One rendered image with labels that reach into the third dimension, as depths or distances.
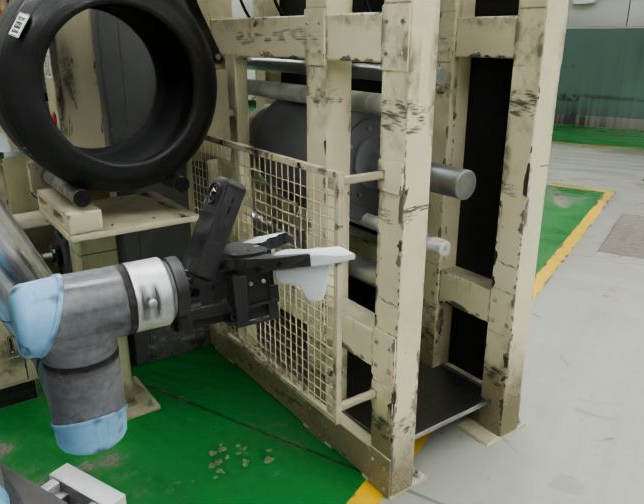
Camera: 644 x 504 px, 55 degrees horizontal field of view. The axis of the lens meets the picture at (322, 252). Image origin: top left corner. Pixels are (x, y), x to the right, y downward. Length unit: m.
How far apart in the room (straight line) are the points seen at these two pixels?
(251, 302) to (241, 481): 1.40
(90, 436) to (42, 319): 0.14
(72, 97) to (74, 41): 0.16
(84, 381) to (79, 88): 1.51
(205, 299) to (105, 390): 0.14
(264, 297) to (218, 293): 0.05
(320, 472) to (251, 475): 0.22
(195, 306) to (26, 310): 0.17
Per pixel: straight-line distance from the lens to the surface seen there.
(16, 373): 2.57
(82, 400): 0.68
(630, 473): 2.29
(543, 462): 2.23
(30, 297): 0.64
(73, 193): 1.75
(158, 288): 0.66
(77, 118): 2.10
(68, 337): 0.65
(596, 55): 10.38
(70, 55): 2.08
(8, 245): 0.74
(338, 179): 1.47
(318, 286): 0.70
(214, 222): 0.68
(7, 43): 1.70
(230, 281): 0.69
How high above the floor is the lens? 1.31
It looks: 19 degrees down
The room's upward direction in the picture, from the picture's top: straight up
